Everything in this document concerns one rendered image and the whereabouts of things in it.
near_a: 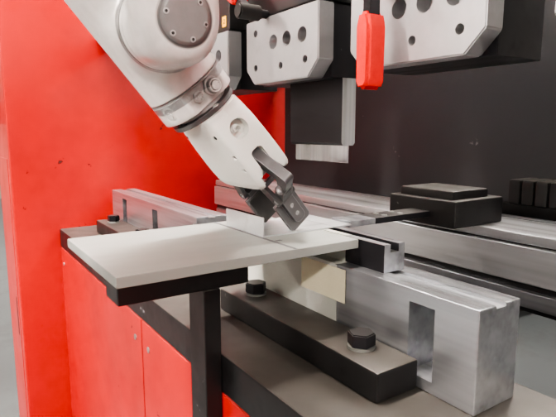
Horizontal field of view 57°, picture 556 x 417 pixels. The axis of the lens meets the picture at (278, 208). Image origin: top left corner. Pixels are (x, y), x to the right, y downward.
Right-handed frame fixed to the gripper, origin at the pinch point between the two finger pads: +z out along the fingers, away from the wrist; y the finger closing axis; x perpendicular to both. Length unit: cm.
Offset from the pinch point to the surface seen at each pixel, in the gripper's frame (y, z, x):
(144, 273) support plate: -10.3, -11.2, 17.1
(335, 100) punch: -5.2, -6.9, -11.5
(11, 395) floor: 181, 69, 78
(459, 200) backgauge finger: -7.3, 16.1, -19.0
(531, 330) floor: 96, 231, -117
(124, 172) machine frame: 84, 6, -5
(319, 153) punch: -1.3, -1.6, -8.2
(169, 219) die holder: 40.9, 7.4, 3.1
